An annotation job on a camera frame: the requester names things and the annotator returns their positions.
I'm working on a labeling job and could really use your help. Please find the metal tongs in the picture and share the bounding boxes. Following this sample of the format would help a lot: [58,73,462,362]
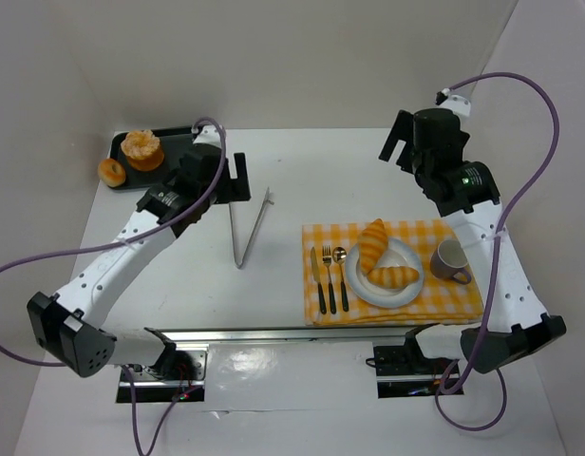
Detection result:
[227,186,275,271]

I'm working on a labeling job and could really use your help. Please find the pale pointed pastry bread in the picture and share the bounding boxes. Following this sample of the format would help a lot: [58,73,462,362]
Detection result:
[357,218,388,275]

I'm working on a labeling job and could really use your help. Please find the striped golden bread roll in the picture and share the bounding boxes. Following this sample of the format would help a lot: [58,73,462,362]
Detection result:
[367,266,420,290]

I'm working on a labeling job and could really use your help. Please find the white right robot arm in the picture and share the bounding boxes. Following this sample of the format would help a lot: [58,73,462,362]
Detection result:
[379,95,567,373]

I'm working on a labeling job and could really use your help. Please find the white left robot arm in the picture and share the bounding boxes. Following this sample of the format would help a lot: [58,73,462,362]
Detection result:
[27,119,251,378]

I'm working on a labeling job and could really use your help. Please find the tall orange muffin bread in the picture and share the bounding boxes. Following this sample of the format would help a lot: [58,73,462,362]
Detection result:
[121,130,165,172]

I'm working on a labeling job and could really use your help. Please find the small round bagel bread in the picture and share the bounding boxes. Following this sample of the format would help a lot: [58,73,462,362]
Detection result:
[97,159,126,188]

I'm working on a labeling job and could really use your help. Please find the black tray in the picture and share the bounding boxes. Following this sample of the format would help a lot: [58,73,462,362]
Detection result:
[108,126,196,191]

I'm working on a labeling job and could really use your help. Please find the white plate blue rim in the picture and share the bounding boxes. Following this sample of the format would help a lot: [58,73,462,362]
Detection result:
[344,237,425,309]

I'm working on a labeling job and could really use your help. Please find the purple mug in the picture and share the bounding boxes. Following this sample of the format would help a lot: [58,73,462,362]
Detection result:
[430,239,472,285]

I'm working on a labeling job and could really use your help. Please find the yellow checkered cloth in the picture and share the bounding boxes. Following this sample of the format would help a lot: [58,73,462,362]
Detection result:
[302,219,482,326]

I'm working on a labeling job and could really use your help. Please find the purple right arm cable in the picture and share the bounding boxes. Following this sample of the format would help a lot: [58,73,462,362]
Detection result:
[433,71,560,431]

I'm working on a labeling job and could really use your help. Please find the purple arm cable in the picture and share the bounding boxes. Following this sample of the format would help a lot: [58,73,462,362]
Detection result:
[0,116,228,456]
[433,71,560,431]

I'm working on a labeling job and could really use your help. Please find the knife with black handle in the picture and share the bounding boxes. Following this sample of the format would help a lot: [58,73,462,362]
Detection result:
[311,247,327,314]

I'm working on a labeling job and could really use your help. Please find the gold spoon black handle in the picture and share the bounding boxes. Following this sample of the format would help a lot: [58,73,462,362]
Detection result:
[332,246,349,313]

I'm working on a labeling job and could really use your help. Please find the fork with black handle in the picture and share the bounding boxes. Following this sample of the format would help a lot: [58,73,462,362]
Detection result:
[322,245,337,314]

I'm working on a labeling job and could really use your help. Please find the aluminium front rail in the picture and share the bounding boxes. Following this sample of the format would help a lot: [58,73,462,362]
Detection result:
[158,326,412,344]

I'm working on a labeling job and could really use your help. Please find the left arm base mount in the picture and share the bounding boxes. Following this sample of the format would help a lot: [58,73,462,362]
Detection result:
[129,344,208,404]

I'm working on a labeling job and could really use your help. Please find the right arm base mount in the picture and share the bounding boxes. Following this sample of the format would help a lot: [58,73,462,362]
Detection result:
[365,343,451,399]

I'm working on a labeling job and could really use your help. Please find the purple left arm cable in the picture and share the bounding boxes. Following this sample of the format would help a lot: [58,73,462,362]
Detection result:
[0,116,228,456]

